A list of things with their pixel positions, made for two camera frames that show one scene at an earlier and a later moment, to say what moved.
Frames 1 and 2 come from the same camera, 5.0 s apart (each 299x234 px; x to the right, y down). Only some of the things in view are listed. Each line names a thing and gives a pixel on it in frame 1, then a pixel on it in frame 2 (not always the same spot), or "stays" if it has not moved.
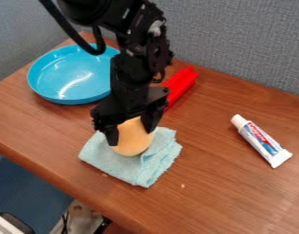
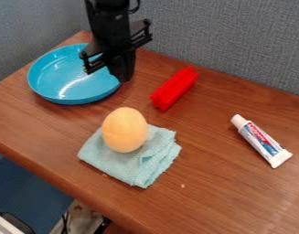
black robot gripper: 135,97 → 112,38
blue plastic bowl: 68,76 stays
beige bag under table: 80,219 stays
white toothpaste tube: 265,146 stays
